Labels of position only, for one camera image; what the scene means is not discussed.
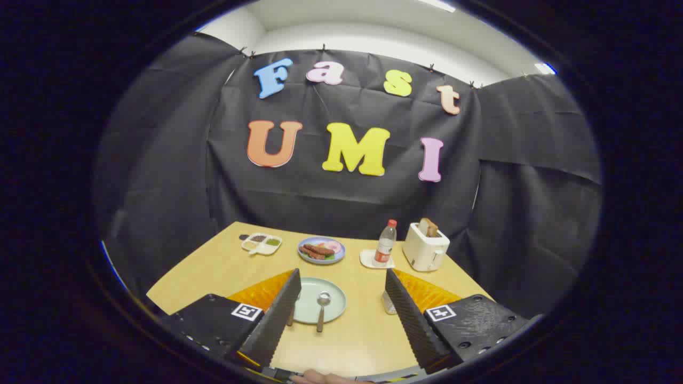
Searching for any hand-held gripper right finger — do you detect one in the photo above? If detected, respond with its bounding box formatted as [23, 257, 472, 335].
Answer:
[384, 268, 531, 374]

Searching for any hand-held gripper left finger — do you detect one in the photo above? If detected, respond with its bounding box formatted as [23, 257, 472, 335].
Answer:
[160, 268, 302, 374]

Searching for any metal fork with brown handle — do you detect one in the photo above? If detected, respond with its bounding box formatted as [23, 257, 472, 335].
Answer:
[287, 291, 303, 327]

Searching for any metal spoon with brown handle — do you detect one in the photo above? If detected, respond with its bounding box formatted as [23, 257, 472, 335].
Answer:
[317, 292, 332, 333]

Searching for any light green plate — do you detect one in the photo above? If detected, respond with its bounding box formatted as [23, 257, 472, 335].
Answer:
[292, 277, 347, 324]

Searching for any white toaster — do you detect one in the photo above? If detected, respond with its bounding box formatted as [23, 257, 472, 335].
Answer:
[402, 222, 450, 273]

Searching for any white divided condiment tray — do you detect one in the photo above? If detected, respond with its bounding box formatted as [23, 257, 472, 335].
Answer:
[240, 233, 283, 256]

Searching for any white square coaster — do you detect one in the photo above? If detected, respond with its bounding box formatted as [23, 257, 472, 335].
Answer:
[359, 249, 396, 269]

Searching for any clear bottle with red cap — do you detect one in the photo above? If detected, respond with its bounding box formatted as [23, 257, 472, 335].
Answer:
[373, 219, 398, 266]

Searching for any blue plate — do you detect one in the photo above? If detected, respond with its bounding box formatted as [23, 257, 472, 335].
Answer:
[297, 236, 346, 265]

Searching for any black backdrop cloth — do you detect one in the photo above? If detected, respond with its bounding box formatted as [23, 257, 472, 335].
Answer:
[93, 32, 603, 321]

